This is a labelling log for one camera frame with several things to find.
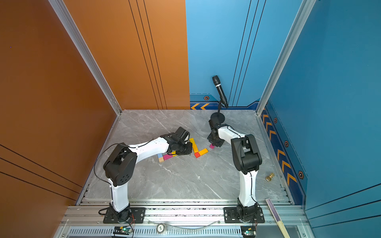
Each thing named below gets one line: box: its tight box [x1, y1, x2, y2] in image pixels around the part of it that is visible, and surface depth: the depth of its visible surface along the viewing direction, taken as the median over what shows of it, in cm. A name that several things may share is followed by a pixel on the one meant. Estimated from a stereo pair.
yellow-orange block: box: [198, 147, 209, 156], surface depth 98 cm
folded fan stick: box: [264, 197, 291, 238], surface depth 73 cm
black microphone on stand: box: [210, 75, 229, 124], surface depth 101 cm
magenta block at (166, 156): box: [163, 152, 174, 161], surface depth 96 cm
